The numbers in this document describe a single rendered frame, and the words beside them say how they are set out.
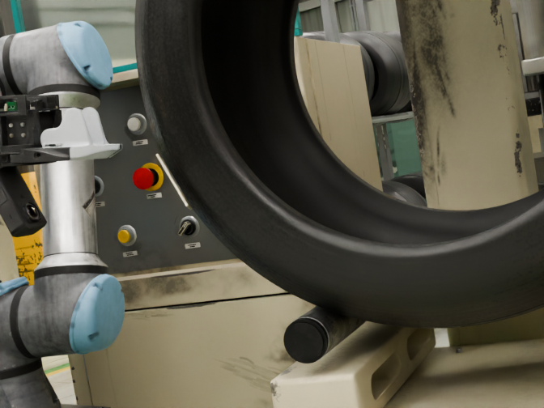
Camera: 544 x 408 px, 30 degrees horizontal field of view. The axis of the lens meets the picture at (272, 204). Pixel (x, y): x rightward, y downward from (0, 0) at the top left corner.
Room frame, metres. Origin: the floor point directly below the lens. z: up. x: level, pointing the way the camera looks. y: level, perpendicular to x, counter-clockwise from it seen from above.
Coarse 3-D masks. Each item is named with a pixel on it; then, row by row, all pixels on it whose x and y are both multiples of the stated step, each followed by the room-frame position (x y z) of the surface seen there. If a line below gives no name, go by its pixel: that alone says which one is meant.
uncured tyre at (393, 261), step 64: (192, 0) 0.97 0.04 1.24; (256, 0) 1.24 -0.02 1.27; (192, 64) 0.98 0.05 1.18; (256, 64) 1.25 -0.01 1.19; (192, 128) 0.98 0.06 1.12; (256, 128) 1.24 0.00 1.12; (192, 192) 1.01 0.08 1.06; (256, 192) 0.96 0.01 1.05; (320, 192) 1.23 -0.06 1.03; (256, 256) 0.99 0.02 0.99; (320, 256) 0.95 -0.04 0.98; (384, 256) 0.92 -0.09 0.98; (448, 256) 0.90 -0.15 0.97; (512, 256) 0.88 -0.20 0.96; (384, 320) 0.96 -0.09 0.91; (448, 320) 0.94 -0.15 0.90
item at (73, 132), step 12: (72, 108) 1.15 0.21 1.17; (72, 120) 1.15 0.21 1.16; (84, 120) 1.15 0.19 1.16; (48, 132) 1.17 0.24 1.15; (60, 132) 1.16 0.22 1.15; (72, 132) 1.16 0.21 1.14; (84, 132) 1.15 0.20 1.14; (48, 144) 1.17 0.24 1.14; (72, 144) 1.15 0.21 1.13; (84, 144) 1.15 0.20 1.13; (120, 144) 1.16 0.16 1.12; (72, 156) 1.15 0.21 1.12; (84, 156) 1.15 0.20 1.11; (96, 156) 1.15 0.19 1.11; (108, 156) 1.16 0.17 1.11
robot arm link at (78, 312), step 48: (48, 48) 1.64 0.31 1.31; (96, 48) 1.67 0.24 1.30; (96, 96) 1.66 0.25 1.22; (48, 192) 1.60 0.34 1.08; (48, 240) 1.58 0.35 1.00; (96, 240) 1.61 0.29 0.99; (48, 288) 1.55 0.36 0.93; (96, 288) 1.53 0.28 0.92; (48, 336) 1.54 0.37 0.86; (96, 336) 1.53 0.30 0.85
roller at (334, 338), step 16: (304, 320) 0.97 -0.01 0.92; (320, 320) 0.98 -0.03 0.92; (336, 320) 1.01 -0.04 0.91; (352, 320) 1.05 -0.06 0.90; (288, 336) 0.98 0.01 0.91; (304, 336) 0.97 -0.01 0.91; (320, 336) 0.97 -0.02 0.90; (336, 336) 1.00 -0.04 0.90; (288, 352) 0.98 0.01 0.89; (304, 352) 0.97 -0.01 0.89; (320, 352) 0.97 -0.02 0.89
